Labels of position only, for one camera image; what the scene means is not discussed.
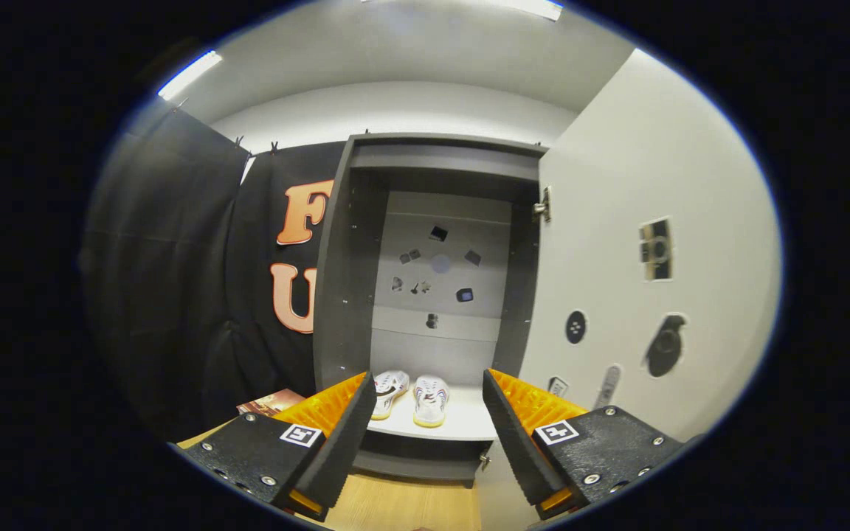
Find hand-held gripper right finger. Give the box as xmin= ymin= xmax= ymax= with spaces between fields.
xmin=483 ymin=367 xmax=691 ymax=521

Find brown cover book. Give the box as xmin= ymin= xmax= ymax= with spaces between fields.
xmin=237 ymin=389 xmax=306 ymax=417

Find dark grey shoe cabinet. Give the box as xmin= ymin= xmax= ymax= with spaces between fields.
xmin=313 ymin=133 xmax=550 ymax=489

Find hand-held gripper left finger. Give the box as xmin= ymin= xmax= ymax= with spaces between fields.
xmin=174 ymin=371 xmax=378 ymax=523

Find narrow ceiling light strip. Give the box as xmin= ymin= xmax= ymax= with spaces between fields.
xmin=158 ymin=50 xmax=223 ymax=102

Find wide ceiling light panel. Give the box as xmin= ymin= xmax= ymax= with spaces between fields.
xmin=502 ymin=0 xmax=564 ymax=21

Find white striped canvas shoe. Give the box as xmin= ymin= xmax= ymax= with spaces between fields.
xmin=370 ymin=370 xmax=411 ymax=421
xmin=412 ymin=375 xmax=449 ymax=428

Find black backdrop cloth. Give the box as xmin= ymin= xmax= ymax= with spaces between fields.
xmin=80 ymin=103 xmax=348 ymax=445

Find beige shoe cabinet door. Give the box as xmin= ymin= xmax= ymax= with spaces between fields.
xmin=473 ymin=48 xmax=784 ymax=531

